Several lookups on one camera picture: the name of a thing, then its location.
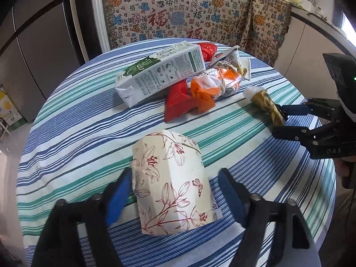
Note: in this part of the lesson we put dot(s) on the round striped-cloth table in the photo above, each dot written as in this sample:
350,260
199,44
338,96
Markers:
83,144

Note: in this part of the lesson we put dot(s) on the floral paper box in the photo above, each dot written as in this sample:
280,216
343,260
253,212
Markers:
172,178

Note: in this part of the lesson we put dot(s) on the red foil packet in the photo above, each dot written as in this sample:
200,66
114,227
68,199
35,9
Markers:
178,100

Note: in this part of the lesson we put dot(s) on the beige snack packet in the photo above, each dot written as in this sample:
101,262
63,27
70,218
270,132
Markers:
228,59

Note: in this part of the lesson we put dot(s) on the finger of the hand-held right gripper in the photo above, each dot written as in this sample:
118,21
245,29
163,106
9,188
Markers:
292,133
297,110

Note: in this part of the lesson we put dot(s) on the orange snack packet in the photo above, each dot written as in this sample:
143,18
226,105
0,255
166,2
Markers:
211,89

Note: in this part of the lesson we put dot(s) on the yellow cardboard box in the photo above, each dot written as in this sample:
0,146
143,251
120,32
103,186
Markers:
11,108

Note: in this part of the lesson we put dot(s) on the window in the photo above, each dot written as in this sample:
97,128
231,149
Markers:
345,26

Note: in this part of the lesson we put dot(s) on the small printed fringed blanket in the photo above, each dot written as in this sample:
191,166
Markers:
267,27

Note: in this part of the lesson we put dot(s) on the red plastic bag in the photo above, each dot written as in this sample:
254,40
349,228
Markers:
208,50

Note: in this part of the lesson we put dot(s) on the kitchen counter cabinet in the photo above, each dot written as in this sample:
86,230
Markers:
308,41

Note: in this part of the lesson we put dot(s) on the white green milk carton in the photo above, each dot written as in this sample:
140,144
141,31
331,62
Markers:
158,72

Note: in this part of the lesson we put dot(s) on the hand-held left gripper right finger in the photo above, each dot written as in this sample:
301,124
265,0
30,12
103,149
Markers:
230,194

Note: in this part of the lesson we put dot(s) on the grey refrigerator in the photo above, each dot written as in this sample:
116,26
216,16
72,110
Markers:
33,33

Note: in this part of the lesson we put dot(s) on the large printed fringed blanket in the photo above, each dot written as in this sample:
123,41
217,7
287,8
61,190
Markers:
172,11

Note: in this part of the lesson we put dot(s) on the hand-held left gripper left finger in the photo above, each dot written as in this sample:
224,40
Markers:
119,194

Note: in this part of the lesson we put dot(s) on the gold foil wrapper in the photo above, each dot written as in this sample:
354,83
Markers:
264,101

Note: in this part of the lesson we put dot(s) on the person's right hand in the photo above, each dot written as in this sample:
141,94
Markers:
340,171

